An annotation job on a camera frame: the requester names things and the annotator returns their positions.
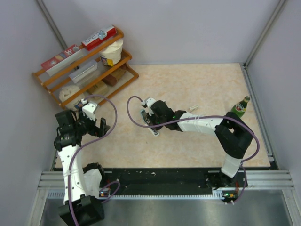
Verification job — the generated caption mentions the light blue stapler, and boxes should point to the light blue stapler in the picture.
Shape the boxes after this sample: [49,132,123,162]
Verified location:
[140,110,159,137]

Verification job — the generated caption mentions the small white red packet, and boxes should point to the small white red packet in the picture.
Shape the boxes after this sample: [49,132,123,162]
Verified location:
[189,105,198,111]

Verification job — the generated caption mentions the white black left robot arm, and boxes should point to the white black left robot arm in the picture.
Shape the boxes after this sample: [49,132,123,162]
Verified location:
[54,107,110,226]

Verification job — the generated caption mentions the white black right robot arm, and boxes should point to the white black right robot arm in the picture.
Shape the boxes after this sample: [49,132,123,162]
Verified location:
[142,98,254,186]

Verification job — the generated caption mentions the brown cardboard box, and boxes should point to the brown cardboard box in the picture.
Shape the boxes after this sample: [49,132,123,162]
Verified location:
[87,81,109,96]

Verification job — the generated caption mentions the dark brown box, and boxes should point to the dark brown box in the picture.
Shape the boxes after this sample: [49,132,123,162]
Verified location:
[102,68,126,87]

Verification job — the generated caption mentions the silver foil box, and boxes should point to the silver foil box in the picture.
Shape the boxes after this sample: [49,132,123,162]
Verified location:
[69,60,97,84]

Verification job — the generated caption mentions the orange wooden shelf rack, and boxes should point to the orange wooden shelf rack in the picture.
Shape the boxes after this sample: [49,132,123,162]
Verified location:
[32,25,139,109]

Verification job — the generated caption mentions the red white wrap box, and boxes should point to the red white wrap box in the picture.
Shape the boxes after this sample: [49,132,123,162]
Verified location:
[40,45,84,76]

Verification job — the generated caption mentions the green glass bottle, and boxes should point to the green glass bottle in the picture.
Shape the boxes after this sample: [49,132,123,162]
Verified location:
[231,96,251,118]

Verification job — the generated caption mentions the red white foil box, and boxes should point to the red white foil box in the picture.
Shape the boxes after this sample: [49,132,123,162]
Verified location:
[81,25,117,51]

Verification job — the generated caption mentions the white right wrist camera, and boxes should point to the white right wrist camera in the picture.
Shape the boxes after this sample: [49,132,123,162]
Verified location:
[141,97,156,108]

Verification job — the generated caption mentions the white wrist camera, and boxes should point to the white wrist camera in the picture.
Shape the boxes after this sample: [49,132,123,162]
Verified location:
[141,97,156,108]
[80,98,98,121]

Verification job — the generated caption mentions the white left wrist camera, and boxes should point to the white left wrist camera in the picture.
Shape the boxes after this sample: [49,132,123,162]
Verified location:
[80,98,98,121]

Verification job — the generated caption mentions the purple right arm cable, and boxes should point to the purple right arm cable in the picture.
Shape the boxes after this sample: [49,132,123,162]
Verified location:
[127,96,261,205]

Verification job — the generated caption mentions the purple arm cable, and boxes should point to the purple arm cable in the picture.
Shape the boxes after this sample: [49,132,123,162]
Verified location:
[67,94,121,226]
[127,96,261,205]

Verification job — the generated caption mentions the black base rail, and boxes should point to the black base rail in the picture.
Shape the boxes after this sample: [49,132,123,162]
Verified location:
[104,168,246,195]

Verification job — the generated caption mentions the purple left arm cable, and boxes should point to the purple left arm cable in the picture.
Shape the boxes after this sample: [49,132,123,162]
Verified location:
[67,94,121,226]

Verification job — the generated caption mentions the grey slotted cable duct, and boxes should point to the grey slotted cable duct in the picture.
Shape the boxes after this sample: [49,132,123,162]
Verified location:
[47,187,238,200]

